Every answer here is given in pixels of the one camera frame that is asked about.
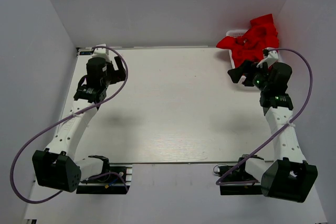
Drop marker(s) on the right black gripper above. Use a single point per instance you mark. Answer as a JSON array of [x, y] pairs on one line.
[[246, 67]]

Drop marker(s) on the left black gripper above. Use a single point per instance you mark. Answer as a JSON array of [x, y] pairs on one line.
[[118, 75]]

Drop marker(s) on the red t shirt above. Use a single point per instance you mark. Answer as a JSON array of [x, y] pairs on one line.
[[262, 33]]

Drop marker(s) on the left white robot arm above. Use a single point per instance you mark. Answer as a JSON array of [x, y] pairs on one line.
[[55, 167]]

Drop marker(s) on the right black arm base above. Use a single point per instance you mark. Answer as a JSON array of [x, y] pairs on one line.
[[240, 183]]

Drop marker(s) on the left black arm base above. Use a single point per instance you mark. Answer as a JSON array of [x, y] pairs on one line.
[[110, 184]]

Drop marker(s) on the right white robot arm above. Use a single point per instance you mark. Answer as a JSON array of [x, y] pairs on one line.
[[290, 177]]

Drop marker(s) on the red t shirts pile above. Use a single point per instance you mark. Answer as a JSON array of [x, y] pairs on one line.
[[239, 52]]

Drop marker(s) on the white plastic basket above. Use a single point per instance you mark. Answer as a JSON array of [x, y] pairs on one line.
[[239, 86]]

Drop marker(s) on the black table label sticker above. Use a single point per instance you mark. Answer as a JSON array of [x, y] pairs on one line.
[[85, 53]]

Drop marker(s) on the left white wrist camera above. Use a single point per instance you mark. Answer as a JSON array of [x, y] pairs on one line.
[[102, 53]]

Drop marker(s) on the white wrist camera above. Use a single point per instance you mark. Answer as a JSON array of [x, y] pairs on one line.
[[102, 53], [270, 57]]

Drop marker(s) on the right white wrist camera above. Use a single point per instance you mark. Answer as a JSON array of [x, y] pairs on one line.
[[270, 57]]

